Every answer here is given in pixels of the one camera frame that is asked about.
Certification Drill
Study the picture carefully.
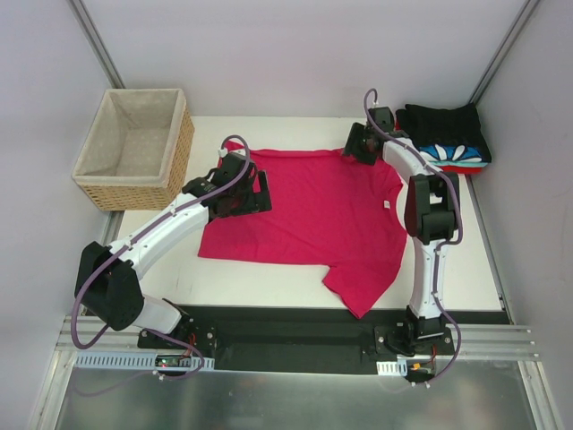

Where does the pink t shirt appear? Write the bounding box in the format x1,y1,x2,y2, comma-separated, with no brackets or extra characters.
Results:
198,149,407,318

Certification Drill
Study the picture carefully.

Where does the red t shirt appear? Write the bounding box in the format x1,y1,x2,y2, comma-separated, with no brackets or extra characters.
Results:
436,163,486,176

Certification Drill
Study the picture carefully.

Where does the wicker basket with liner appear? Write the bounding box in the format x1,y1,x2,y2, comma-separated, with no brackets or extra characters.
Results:
73,89,194,211

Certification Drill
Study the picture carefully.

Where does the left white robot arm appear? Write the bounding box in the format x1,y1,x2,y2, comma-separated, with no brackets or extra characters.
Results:
73,152,272,348

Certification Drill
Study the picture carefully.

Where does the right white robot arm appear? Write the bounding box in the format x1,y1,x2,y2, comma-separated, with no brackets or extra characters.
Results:
343,106,461,357

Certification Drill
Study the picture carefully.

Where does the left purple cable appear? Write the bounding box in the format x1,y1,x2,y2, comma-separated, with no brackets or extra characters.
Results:
71,133,252,398

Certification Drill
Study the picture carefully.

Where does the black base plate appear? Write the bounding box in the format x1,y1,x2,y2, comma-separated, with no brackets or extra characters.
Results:
136,303,458,373

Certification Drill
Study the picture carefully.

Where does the right aluminium frame post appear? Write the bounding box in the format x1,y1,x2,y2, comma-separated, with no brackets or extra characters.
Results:
468,0,543,105

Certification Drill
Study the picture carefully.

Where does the aluminium frame post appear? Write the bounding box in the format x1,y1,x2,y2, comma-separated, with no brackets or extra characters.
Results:
66,0,125,90
468,0,543,105

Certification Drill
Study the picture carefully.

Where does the left aluminium frame post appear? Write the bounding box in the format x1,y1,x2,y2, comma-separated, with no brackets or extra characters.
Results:
66,0,125,90

